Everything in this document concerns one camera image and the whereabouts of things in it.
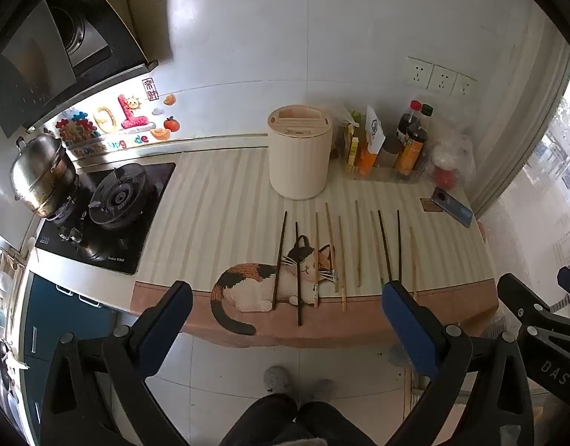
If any colourful letter wall sticker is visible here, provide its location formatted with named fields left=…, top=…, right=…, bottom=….
left=55, top=94, right=156, bottom=154

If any dark blue smartphone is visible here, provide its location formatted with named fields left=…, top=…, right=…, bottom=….
left=431, top=187, right=474, bottom=228

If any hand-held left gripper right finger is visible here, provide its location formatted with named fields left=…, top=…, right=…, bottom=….
left=382, top=280, right=537, bottom=446

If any cream round utensil holder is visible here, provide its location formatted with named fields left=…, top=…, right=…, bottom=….
left=266, top=105, right=334, bottom=200

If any white wall socket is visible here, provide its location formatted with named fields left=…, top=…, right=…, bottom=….
left=404, top=56, right=434, bottom=88
left=453, top=73, right=477, bottom=98
left=427, top=65, right=457, bottom=94

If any crumpled clear plastic bag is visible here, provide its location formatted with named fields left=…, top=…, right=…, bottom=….
left=330, top=102, right=361, bottom=127

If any blue cabinet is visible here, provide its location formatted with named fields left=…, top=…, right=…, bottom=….
left=22, top=272, right=121, bottom=428

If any brown round jar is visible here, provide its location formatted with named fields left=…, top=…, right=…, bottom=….
left=378, top=136, right=404, bottom=170

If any striped cat print table mat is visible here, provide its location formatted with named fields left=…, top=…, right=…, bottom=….
left=129, top=146, right=499, bottom=349

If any stainless steel pot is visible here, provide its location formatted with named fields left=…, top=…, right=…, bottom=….
left=10, top=134, right=79, bottom=219

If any black glass gas stove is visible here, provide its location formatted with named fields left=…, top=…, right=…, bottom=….
left=34, top=162, right=176, bottom=276

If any black range hood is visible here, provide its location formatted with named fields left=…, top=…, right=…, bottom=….
left=0, top=0, right=159, bottom=138

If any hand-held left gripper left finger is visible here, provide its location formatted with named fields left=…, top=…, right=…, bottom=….
left=36, top=280, right=195, bottom=446

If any yellow green packet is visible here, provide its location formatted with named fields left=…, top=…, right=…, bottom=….
left=345, top=111, right=363, bottom=168

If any dark bottle orange label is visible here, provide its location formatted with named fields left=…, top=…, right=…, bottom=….
left=399, top=103, right=434, bottom=177

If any white paper packet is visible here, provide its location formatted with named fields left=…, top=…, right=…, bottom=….
left=365, top=104, right=387, bottom=154

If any orange packet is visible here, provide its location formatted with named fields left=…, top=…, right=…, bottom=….
left=359, top=143, right=379, bottom=175

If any dark chopstick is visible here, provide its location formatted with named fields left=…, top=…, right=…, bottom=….
left=272, top=211, right=288, bottom=310
left=396, top=210, right=403, bottom=283
left=378, top=210, right=394, bottom=285
left=294, top=222, right=303, bottom=327

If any black burner grate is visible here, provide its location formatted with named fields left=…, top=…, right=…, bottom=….
left=89, top=164, right=151, bottom=230

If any grey slipper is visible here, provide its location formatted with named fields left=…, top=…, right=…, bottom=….
left=264, top=366, right=290, bottom=397

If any dark bottle red cap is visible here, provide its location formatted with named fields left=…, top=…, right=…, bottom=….
left=396, top=100, right=422, bottom=142

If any clear plastic tray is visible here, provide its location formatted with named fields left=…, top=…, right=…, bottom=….
left=343, top=149, right=430, bottom=184

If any window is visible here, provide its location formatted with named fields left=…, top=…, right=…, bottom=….
left=522, top=62, right=570, bottom=326

